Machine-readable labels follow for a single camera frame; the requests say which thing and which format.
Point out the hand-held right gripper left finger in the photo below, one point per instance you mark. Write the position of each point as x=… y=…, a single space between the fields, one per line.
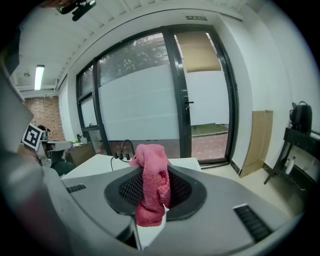
x=90 y=200

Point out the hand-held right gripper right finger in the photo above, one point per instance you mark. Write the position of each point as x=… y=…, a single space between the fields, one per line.
x=220 y=207

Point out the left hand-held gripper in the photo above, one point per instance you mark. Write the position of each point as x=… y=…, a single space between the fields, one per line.
x=32 y=136

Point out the pink cloth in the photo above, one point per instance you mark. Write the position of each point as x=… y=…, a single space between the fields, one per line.
x=152 y=180

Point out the black bathtub faucet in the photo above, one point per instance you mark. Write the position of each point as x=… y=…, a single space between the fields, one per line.
x=127 y=143

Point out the brown wooden cabinet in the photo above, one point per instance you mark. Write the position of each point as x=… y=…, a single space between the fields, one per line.
x=81 y=155

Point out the fluorescent ceiling light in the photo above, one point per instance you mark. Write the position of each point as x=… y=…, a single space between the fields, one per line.
x=39 y=77

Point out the tall brown cardboard sheet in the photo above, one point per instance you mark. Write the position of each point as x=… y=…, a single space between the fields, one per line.
x=257 y=142

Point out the white bottle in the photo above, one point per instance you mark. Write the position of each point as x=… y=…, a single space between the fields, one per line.
x=290 y=166

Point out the black framed frosted window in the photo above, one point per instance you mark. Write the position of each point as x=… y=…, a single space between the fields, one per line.
x=135 y=107

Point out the black framed glass door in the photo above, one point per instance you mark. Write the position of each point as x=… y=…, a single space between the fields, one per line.
x=208 y=105

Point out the black side table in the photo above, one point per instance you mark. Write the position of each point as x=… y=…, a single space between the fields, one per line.
x=300 y=140

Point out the black backpack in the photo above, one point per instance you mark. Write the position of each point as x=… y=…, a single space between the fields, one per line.
x=302 y=116

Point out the brown cardboard panel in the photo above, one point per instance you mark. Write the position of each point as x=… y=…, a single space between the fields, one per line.
x=198 y=51

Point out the green exit sign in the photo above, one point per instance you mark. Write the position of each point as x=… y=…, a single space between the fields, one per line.
x=197 y=18

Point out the black head camera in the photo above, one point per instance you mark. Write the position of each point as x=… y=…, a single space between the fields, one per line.
x=77 y=8

